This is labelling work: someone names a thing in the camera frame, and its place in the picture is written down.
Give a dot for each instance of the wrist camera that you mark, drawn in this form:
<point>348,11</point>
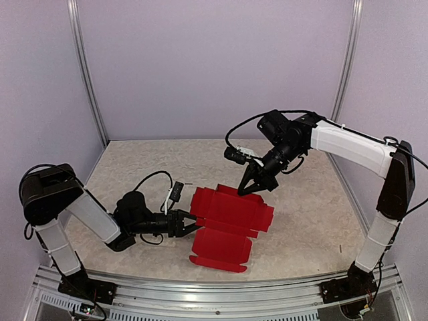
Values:
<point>173,196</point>
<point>239,154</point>

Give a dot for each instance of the right aluminium frame post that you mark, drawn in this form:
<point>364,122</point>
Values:
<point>351,45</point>

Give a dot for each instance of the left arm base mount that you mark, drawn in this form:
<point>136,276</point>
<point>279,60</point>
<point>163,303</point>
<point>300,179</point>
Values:
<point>92,290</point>

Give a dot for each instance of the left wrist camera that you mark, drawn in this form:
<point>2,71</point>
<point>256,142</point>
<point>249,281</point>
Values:
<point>173,196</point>

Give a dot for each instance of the red paper box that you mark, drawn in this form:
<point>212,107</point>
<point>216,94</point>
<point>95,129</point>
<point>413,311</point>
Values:
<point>227,224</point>

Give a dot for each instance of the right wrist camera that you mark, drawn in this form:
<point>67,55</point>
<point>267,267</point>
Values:
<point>239,154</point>

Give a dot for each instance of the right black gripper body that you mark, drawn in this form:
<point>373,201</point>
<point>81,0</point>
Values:
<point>285,150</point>

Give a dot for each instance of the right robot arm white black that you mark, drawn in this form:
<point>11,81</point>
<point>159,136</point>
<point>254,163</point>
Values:
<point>389,160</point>

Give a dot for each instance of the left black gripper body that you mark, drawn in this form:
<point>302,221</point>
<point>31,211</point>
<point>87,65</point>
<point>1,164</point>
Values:
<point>144,227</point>

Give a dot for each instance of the front aluminium rail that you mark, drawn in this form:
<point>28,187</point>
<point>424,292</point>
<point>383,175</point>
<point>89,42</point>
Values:
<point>139,298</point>

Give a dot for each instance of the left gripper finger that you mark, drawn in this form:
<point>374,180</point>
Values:
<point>185,230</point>
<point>183,216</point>

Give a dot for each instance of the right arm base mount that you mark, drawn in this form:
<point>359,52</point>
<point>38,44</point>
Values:
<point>339,289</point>

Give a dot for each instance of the left aluminium frame post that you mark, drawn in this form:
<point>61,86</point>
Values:
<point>74,17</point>

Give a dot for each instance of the aluminium frame post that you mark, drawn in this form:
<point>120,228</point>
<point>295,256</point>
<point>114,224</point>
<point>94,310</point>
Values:
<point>351,45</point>
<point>74,17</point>

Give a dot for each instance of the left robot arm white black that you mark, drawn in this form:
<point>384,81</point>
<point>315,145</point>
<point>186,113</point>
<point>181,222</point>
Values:
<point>46,191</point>

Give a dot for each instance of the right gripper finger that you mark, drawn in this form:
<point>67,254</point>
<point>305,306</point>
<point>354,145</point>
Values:
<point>247,176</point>
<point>247,188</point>

